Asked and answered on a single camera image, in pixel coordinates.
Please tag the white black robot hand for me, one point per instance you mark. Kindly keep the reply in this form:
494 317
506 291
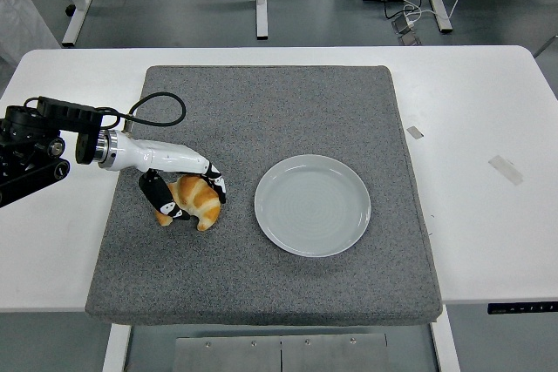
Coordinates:
165 156

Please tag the golden croissant bread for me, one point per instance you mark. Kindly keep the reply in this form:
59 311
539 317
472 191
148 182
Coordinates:
202 202

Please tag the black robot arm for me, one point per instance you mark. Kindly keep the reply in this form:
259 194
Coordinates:
17 180

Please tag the grey round plate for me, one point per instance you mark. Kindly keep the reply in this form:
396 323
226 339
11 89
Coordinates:
311 206

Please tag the grey metal plate with screws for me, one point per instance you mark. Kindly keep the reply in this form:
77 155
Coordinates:
226 354

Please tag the grey fabric mat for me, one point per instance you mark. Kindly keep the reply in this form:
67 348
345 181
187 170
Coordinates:
261 285

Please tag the white desk leg with foot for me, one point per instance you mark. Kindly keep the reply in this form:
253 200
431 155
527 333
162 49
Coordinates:
78 19

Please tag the white table leg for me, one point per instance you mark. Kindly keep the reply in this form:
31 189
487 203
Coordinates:
447 346
117 350

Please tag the person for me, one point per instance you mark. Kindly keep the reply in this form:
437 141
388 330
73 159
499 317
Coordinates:
17 19

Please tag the small clear tape piece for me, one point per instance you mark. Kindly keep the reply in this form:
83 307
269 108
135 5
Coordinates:
415 133

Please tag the large clear tape piece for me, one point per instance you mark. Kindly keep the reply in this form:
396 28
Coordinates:
505 170

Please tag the black table control panel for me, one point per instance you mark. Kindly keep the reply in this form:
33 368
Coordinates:
523 308

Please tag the grey metal bar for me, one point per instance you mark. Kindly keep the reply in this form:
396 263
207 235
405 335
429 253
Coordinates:
547 45

